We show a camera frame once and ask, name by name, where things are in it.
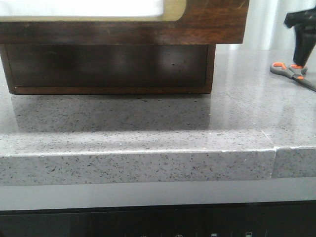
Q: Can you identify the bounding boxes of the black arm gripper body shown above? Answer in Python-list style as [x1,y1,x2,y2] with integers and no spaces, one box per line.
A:
[284,7,316,31]

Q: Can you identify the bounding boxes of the white drawer handle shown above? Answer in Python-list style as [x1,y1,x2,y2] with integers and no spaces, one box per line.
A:
[0,0,187,22]

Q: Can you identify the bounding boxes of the grey orange scissors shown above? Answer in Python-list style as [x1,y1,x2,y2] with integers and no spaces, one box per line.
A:
[270,62,316,92]

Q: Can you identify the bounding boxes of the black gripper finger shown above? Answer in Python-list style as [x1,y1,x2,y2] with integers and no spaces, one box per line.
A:
[293,24,315,66]

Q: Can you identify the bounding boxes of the black appliance control panel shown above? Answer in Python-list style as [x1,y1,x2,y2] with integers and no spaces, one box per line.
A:
[0,201,316,237]

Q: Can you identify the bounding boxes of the white curtain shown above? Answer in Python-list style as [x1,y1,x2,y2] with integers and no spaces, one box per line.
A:
[216,0,316,52]

